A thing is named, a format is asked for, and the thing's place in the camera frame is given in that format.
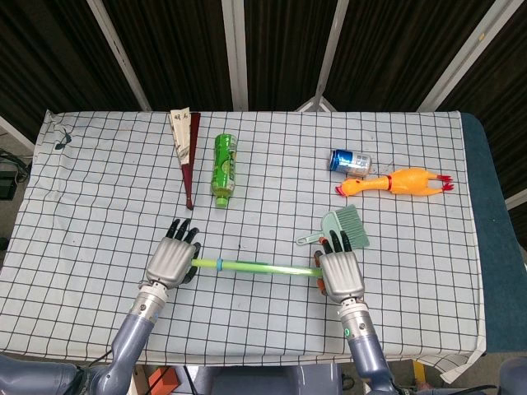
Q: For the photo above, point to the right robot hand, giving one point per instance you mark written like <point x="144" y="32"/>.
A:
<point x="341" y="275"/>

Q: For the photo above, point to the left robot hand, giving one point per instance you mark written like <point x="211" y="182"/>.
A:
<point x="171" y="259"/>

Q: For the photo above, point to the green and blue telescopic stick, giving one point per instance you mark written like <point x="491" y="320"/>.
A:
<point x="247" y="266"/>

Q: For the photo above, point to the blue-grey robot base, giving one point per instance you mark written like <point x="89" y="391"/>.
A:
<point x="267" y="380"/>

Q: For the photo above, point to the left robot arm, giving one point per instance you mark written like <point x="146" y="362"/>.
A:
<point x="136" y="329"/>

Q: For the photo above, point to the mint green hand brush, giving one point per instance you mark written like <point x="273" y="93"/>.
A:
<point x="354" y="224"/>

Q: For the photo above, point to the mint green dustpan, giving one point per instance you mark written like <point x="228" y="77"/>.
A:
<point x="329" y="224"/>

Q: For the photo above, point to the white checkered tablecloth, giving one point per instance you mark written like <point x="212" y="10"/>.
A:
<point x="263" y="317"/>

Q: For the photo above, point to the dark red folding fan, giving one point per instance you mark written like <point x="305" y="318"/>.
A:
<point x="190" y="164"/>

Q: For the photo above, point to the green plastic drink bottle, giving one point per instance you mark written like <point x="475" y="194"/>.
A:
<point x="224" y="168"/>

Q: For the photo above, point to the yellow rubber chicken toy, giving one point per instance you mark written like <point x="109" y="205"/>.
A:
<point x="407" y="182"/>

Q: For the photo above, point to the blue and silver can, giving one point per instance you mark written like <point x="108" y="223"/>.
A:
<point x="350" y="161"/>

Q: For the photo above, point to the orange box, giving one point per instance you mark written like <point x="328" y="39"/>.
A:
<point x="162" y="382"/>

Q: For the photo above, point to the teal padded table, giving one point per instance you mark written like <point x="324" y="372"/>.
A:
<point x="494" y="247"/>

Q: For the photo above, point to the black box on floor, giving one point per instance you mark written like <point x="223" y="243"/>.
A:
<point x="7" y="187"/>

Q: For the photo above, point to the white frame bar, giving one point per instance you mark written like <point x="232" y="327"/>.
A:
<point x="518" y="199"/>
<point x="14" y="132"/>

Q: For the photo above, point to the white partition frame post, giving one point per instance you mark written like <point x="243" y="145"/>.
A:
<point x="119" y="57"/>
<point x="235" y="53"/>
<point x="465" y="53"/>
<point x="329" y="61"/>

